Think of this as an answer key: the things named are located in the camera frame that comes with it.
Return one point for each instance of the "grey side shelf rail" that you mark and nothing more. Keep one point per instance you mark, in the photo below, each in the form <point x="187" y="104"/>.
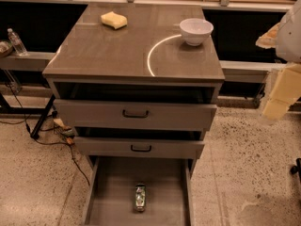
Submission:
<point x="33" y="62"/>

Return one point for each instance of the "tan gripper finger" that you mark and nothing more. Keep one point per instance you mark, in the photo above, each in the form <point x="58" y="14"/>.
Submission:
<point x="286" y="91"/>
<point x="268" y="39"/>

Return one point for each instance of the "grey drawer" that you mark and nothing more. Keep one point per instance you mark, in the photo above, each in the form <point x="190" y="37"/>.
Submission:
<point x="111" y="198"/>
<point x="130" y="115"/>
<point x="139" y="147"/>

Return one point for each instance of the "white bowl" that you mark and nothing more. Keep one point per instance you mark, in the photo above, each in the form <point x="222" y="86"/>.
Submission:
<point x="195" y="30"/>

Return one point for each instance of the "grey drawer cabinet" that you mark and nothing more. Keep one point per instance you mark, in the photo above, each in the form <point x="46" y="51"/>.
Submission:
<point x="146" y="61"/>

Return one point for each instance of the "grey middle drawer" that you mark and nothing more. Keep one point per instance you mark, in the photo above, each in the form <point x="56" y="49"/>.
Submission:
<point x="139" y="147"/>

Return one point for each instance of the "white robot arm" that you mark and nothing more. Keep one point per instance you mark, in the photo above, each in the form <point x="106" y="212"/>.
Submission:
<point x="285" y="37"/>

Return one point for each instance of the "clear plastic water bottle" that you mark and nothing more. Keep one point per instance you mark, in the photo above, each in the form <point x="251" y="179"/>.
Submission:
<point x="16" y="42"/>

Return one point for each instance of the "grey bottom drawer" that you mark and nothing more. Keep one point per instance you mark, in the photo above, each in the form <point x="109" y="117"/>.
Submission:
<point x="111" y="198"/>

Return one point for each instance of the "yellow sponge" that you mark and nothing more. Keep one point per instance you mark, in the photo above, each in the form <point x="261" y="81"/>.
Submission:
<point x="114" y="20"/>

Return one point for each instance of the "green soda can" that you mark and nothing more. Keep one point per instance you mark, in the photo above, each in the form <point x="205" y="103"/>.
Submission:
<point x="140" y="197"/>

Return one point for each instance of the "dish on side shelf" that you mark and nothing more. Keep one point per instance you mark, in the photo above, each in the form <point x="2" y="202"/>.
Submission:
<point x="5" y="48"/>

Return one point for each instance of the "black table leg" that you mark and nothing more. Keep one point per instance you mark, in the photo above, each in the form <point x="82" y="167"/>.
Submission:
<point x="43" y="115"/>

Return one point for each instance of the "grey top drawer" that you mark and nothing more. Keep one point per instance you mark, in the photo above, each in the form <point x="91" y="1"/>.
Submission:
<point x="130" y="115"/>

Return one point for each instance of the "black chair caster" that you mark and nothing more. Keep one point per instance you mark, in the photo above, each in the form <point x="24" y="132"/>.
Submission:
<point x="296" y="169"/>

